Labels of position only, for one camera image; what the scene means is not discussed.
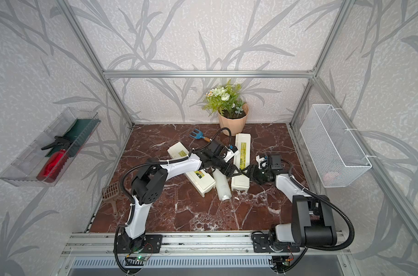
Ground cream wrap dispenser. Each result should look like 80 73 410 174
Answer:
231 133 251 192
167 141 217 198

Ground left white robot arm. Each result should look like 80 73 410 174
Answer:
120 140 240 240

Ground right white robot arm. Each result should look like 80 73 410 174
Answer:
242 155 337 251

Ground long plastic wrap roll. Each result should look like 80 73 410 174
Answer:
212 169 232 202

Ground blue garden hand rake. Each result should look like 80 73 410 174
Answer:
189 129 212 143

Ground pink item in basket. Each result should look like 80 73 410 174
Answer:
322 171 340 185

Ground potted artificial flower plant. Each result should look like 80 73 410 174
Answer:
203 80 249 136

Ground brown plastic scoop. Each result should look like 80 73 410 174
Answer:
102 182 121 218

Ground green cloth in tray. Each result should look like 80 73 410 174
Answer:
46 118 100 158

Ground red spray bottle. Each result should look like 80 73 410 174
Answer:
36 136 72 183

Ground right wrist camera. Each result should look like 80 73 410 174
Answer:
256 155 268 170

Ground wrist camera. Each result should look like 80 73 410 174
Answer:
256 155 268 170
224 145 240 162

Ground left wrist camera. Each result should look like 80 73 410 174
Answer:
224 145 240 162

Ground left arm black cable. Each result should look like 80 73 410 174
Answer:
113 127 233 275

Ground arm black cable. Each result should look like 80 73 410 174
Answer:
250 172 355 273
113 127 233 275

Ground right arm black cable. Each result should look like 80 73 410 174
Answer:
250 172 355 273

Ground white wire mesh basket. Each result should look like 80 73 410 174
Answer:
301 104 372 188

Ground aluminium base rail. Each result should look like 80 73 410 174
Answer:
60 232 351 270

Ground clear plastic wall tray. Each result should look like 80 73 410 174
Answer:
0 108 100 187

